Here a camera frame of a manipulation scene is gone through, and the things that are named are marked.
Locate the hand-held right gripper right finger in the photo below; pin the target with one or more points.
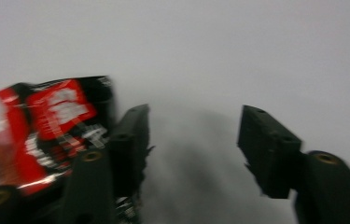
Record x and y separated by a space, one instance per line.
272 155

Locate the red and black snack packet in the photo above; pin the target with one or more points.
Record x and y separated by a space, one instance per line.
48 130

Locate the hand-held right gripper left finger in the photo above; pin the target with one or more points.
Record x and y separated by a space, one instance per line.
129 146

